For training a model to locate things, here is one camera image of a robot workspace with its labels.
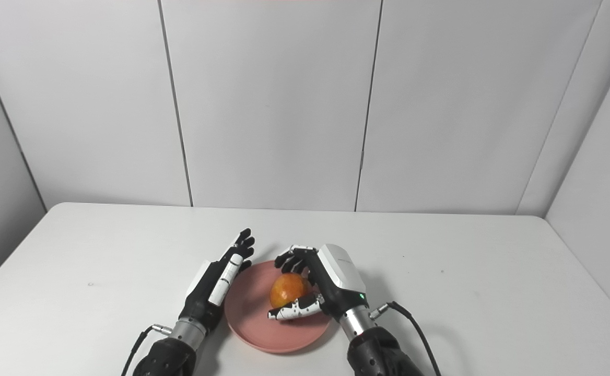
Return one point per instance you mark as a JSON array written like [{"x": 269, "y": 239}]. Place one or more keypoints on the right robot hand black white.
[{"x": 333, "y": 284}]

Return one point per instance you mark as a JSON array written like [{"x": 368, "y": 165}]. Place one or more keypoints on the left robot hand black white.
[{"x": 216, "y": 292}]

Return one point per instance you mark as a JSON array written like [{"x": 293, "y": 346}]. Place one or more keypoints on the red yellow pomegranate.
[{"x": 286, "y": 291}]

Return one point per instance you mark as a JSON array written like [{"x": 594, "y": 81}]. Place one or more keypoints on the pink round plate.
[{"x": 263, "y": 324}]

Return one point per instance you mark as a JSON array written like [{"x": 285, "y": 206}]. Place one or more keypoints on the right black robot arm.
[{"x": 373, "y": 350}]

